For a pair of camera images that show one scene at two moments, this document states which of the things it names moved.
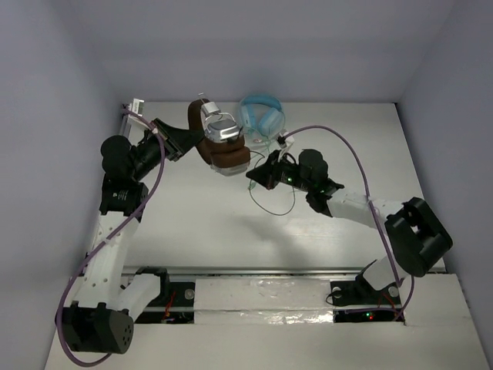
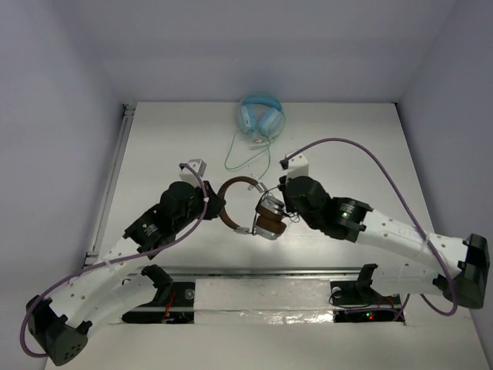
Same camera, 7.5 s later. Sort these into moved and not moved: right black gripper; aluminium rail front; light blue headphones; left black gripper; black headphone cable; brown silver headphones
Moved: brown silver headphones; black headphone cable; left black gripper; right black gripper
Not moved: aluminium rail front; light blue headphones
